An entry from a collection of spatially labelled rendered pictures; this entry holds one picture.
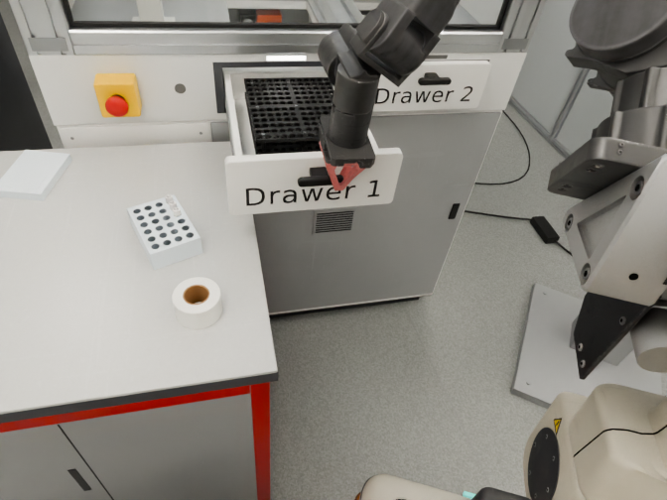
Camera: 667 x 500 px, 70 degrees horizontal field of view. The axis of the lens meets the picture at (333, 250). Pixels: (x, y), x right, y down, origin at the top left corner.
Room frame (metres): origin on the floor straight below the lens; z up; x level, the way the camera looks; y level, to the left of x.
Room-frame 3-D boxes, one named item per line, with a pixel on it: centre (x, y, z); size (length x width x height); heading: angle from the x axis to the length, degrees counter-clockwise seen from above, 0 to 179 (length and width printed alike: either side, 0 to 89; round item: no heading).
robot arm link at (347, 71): (0.61, 0.00, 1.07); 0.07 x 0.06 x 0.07; 21
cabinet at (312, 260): (1.41, 0.25, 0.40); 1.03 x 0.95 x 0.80; 108
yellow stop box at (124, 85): (0.82, 0.45, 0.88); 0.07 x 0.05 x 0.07; 108
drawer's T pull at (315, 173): (0.62, 0.04, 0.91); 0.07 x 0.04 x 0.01; 108
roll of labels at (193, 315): (0.43, 0.19, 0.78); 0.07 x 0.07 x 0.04
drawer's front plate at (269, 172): (0.64, 0.05, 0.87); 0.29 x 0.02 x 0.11; 108
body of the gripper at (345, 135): (0.61, 0.00, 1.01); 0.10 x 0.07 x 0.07; 17
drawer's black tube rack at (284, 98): (0.83, 0.11, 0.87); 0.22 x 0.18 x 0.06; 18
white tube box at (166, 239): (0.57, 0.29, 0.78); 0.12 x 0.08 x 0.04; 38
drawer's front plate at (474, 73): (1.04, -0.16, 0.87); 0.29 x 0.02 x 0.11; 108
